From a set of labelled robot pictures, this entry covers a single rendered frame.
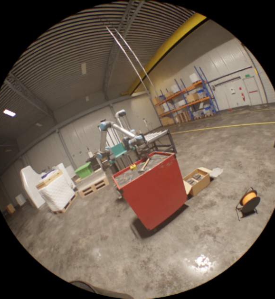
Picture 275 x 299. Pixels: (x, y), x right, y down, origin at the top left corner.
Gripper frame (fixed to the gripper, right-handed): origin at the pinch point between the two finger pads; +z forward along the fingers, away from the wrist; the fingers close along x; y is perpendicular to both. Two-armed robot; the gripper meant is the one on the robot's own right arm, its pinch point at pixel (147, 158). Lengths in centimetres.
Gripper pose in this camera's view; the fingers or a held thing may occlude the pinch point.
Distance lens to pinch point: 148.4
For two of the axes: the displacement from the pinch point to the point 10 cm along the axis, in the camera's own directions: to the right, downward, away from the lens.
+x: -6.6, 1.5, 7.3
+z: 4.1, 8.9, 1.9
